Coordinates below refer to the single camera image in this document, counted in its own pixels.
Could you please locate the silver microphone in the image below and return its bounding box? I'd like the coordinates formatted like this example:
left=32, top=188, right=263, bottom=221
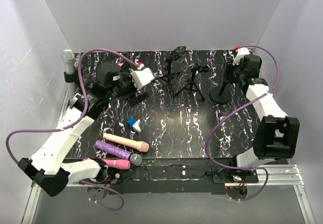
left=63, top=49, right=76, bottom=101

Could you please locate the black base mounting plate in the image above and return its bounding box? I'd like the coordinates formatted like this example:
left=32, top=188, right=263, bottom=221
left=78, top=155, right=283, bottom=196

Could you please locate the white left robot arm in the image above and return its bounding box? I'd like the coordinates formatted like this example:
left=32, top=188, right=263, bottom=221
left=18, top=63, right=154, bottom=197

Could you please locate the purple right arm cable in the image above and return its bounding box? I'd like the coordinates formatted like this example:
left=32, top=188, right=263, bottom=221
left=205, top=45, right=281, bottom=201

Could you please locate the black round-base stand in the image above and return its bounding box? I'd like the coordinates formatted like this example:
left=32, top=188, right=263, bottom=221
left=64, top=68, right=84, bottom=84
left=209, top=80, right=231, bottom=105

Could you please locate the blue and white small block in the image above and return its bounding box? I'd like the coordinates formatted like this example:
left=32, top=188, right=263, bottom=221
left=127, top=118, right=141, bottom=133

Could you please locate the black tripod shock-mount stand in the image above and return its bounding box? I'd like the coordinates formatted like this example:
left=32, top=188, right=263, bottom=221
left=153, top=46, right=186, bottom=96

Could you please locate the pink plastic microphone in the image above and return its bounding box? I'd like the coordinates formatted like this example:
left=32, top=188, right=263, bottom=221
left=102, top=159, right=131, bottom=170

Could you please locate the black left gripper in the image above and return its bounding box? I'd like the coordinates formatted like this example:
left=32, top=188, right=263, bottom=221
left=107, top=61, right=149, bottom=105

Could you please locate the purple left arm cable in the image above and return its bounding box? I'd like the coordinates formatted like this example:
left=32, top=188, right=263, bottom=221
left=6, top=48, right=144, bottom=211

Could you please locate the black tripod microphone stand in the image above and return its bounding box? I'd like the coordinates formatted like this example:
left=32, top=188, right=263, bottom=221
left=174, top=64, right=209, bottom=101

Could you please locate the aluminium frame rail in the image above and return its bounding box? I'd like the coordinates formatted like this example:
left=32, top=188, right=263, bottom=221
left=24, top=90, right=314, bottom=223

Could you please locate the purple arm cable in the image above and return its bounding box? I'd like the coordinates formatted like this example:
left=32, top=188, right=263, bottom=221
left=6, top=48, right=144, bottom=211
left=205, top=45, right=281, bottom=201

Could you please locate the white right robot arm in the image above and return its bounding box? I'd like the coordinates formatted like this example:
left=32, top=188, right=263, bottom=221
left=226, top=54, right=300, bottom=182

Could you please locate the purple glitter microphone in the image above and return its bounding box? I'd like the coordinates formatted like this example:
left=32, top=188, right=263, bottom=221
left=94, top=140, right=142, bottom=166

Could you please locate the beige microphone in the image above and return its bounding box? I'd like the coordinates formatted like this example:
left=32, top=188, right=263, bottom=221
left=103, top=133, right=149, bottom=152

